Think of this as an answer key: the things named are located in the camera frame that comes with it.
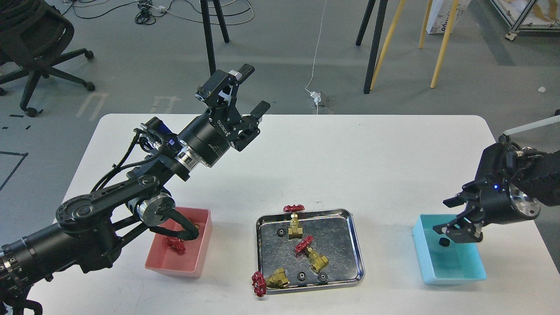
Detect black office chair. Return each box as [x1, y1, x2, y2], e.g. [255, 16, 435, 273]
[0, 0, 95, 117]

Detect white cardboard box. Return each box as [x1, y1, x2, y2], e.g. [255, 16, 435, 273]
[425, 0, 471, 34]

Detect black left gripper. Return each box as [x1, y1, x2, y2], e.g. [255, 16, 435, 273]
[178, 64, 271, 168]

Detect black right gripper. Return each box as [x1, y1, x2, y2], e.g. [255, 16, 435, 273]
[432, 179, 542, 243]

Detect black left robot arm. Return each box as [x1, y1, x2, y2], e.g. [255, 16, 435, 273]
[1, 64, 270, 315]

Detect black stand legs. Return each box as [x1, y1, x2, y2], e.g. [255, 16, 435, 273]
[199, 0, 231, 76]
[355, 0, 388, 94]

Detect shiny metal tray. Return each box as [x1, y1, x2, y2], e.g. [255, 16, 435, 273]
[256, 209, 365, 294]

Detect black stand legs right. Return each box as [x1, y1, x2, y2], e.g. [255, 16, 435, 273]
[355, 0, 388, 94]

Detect yellow wooden legs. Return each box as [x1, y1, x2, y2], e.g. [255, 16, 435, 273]
[370, 0, 460, 91]

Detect black stand legs left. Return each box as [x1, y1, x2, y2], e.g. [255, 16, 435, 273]
[199, 0, 231, 76]

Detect brass valve top red handle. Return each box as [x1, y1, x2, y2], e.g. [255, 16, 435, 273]
[283, 205, 305, 239]

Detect black floor cables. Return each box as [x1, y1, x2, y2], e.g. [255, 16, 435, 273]
[48, 0, 255, 26]

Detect aluminium frame cart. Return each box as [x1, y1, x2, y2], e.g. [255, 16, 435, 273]
[490, 0, 560, 41]

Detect brass valve red handle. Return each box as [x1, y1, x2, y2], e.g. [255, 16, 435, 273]
[283, 205, 305, 239]
[164, 236, 196, 255]
[294, 235, 329, 274]
[251, 267, 290, 297]

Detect brass valve bottom red handle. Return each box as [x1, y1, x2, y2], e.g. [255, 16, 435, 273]
[251, 267, 290, 297]

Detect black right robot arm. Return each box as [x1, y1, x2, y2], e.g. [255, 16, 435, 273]
[433, 142, 560, 243]

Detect pink plastic box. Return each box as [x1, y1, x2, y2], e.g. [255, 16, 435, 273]
[144, 207, 212, 278]

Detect light blue plastic box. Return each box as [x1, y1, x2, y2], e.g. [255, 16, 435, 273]
[412, 214, 487, 285]

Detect white cable with plug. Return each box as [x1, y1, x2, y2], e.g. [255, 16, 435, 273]
[305, 0, 329, 115]

